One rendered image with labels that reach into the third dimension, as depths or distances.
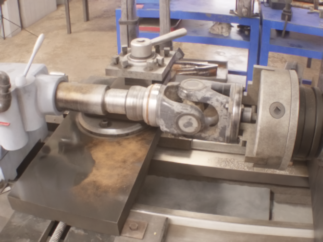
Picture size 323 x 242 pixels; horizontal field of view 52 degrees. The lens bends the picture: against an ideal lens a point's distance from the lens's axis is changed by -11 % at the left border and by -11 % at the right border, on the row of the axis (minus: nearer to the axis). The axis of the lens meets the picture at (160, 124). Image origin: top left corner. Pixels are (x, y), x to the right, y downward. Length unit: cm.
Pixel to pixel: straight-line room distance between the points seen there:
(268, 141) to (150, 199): 52
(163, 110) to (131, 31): 126
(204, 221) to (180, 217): 7
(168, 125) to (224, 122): 13
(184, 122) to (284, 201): 53
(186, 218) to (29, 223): 42
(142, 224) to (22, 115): 43
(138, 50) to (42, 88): 29
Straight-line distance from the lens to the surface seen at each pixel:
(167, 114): 87
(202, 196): 119
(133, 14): 208
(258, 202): 119
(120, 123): 113
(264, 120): 79
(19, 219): 99
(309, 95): 87
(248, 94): 88
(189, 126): 86
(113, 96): 93
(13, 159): 115
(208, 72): 300
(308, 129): 84
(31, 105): 99
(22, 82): 96
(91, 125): 113
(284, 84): 82
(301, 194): 127
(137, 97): 90
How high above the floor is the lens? 156
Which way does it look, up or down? 33 degrees down
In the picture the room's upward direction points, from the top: 1 degrees counter-clockwise
